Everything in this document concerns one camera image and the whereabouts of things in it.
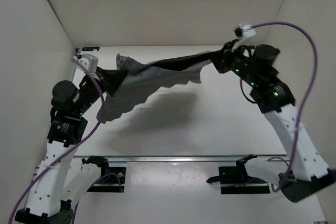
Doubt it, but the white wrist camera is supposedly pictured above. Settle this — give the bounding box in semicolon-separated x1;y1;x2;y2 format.
72;54;98;73
232;24;256;51

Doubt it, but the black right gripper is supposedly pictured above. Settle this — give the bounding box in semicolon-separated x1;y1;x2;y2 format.
207;40;259;86

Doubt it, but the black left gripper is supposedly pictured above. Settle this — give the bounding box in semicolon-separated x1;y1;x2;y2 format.
78;59;130;107

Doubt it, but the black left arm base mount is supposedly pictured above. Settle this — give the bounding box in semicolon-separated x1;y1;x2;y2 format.
81;155;127;193

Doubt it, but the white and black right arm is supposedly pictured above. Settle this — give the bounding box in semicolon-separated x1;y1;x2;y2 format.
217;40;335;203

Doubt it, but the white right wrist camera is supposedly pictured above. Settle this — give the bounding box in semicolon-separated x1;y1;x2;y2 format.
232;24;256;51

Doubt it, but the aluminium table edge rail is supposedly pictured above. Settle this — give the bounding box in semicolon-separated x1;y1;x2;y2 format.
70;155;287;163

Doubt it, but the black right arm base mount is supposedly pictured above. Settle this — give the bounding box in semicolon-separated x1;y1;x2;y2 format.
206;154;270;195

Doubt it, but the grey pleated skirt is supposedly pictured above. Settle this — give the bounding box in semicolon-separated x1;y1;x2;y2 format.
96;50;223;123

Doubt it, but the white front cover board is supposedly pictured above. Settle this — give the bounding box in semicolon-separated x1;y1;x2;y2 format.
19;160;329;224

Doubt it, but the blue label sticker left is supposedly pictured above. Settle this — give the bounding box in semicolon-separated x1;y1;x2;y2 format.
81;47;100;51

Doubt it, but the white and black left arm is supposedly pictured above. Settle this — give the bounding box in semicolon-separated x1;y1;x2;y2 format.
8;68;127;223

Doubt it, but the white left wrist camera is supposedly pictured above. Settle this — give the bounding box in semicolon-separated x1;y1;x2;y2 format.
72;54;98;73

